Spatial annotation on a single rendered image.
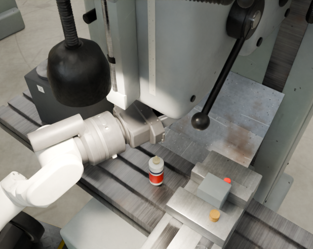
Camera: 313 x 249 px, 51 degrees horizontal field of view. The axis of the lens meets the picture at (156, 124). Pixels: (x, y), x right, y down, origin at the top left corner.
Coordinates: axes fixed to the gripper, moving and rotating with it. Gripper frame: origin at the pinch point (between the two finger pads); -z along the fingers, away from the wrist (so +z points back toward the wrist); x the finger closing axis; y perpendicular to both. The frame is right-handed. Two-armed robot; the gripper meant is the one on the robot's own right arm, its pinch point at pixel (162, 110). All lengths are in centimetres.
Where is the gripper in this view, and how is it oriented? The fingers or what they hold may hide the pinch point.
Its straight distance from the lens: 68.6
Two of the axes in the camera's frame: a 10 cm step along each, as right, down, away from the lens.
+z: -8.5, 3.8, -3.5
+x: -5.2, -6.4, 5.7
